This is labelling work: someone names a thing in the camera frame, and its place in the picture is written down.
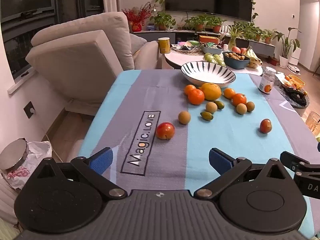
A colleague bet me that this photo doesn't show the white robot vacuum dock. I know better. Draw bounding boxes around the white robot vacuum dock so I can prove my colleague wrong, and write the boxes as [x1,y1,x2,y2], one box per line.
[287,47,303,72]

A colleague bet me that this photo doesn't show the striped ceramic bowl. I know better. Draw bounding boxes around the striped ceramic bowl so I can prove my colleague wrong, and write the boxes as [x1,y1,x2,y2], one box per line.
[180,61,237,85]

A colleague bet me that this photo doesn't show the glass jar with orange label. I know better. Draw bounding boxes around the glass jar with orange label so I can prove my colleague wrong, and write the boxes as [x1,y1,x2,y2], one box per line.
[259,67,277,94]

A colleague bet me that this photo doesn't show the grey cushion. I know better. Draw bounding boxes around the grey cushion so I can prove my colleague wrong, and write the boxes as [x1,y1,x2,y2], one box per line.
[129,33,148,55]

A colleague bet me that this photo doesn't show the bunch of bananas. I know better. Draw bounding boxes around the bunch of bananas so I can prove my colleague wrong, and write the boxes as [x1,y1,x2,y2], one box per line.
[244,46,263,68]

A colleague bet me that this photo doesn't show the blue and grey printed blanket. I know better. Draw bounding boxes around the blue and grey printed blanket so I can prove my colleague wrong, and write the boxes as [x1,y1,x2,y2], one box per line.
[77,69,320,239]

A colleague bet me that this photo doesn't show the dark window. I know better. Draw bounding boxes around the dark window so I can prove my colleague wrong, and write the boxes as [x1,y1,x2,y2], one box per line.
[0,0,104,80]

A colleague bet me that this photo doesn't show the white plastic bag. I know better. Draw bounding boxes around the white plastic bag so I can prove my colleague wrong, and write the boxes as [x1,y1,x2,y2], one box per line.
[7,140,53,190]

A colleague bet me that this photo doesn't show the wall socket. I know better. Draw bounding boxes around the wall socket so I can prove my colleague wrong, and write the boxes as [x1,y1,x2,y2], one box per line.
[23,101,35,119]

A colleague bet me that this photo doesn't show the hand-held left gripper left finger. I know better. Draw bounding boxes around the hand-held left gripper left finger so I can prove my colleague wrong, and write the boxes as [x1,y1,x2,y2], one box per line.
[34,147,127,200]

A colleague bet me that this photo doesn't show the tall plant in white pot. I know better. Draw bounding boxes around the tall plant in white pot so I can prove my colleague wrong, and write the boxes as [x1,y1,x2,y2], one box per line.
[274,27,302,68]

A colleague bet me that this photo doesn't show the black cloth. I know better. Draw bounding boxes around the black cloth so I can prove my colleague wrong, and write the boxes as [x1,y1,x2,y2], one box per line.
[282,87,307,107]

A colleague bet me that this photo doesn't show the beige sofa cushion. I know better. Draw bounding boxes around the beige sofa cushion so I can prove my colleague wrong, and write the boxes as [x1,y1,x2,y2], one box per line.
[30,11,132,71]

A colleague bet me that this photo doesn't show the beige sofa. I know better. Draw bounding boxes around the beige sofa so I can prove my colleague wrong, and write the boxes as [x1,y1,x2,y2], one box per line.
[26,11,165,117]

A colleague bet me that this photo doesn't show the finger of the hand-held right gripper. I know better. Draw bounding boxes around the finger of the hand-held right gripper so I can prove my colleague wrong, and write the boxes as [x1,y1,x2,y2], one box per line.
[279,151,320,174]

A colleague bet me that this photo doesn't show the dark marble round table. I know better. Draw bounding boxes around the dark marble round table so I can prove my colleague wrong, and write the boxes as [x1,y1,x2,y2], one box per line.
[275,72,310,117]

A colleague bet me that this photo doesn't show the teal fruit bowl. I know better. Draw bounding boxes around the teal fruit bowl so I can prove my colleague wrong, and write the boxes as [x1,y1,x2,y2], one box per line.
[222,51,251,70]

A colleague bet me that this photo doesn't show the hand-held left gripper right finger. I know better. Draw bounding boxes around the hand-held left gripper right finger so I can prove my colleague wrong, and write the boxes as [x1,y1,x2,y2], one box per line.
[194,147,294,200]

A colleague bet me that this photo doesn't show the orange plastic basket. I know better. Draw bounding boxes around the orange plastic basket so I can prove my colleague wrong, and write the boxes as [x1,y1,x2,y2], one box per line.
[285,74,306,90]

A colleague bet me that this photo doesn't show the orange box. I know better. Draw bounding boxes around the orange box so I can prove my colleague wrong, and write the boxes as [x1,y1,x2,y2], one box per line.
[199,35,219,44]

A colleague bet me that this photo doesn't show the white round table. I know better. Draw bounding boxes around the white round table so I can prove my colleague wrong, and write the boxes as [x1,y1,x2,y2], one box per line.
[164,45,263,77]

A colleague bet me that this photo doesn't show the glass jar with metal lid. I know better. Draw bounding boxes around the glass jar with metal lid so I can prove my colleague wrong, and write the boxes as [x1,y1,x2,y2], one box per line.
[0,138,28,180]

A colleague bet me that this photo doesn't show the glass platter with small items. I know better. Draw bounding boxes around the glass platter with small items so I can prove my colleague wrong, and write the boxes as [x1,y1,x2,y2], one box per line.
[171,42,200,53]

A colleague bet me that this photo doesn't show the orange mandarin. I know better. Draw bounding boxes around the orange mandarin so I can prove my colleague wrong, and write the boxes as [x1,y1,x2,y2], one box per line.
[184,84,197,96]
[232,93,247,107]
[188,89,205,105]
[223,87,236,99]

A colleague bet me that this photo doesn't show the large yellow lemon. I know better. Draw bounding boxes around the large yellow lemon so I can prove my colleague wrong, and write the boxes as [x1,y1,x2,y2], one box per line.
[199,83,222,101]

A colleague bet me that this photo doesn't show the glass vase with spider plant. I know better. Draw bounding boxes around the glass vase with spider plant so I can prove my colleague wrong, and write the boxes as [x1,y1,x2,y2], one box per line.
[226,24,247,47]

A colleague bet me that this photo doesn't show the teal snack basket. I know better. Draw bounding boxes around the teal snack basket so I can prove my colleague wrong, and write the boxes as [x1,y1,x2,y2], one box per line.
[200,44,223,55]

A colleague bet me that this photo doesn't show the pile of longans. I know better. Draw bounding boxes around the pile of longans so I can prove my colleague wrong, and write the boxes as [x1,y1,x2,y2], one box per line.
[224,52,247,61]

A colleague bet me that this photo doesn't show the yellow can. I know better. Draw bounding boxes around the yellow can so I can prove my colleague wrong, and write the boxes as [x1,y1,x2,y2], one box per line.
[158,37,171,54]

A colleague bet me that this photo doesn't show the pack of green apples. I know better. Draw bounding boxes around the pack of green apples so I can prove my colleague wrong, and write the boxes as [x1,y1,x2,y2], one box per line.
[203,52,227,65]

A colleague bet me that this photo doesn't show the row of potted plants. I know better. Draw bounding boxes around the row of potted plants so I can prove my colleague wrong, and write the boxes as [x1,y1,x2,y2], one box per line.
[150,11,275,45]

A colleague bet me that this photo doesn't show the red berry branches in vase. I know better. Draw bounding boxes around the red berry branches in vase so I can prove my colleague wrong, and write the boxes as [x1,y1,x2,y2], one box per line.
[122,2,152,33]

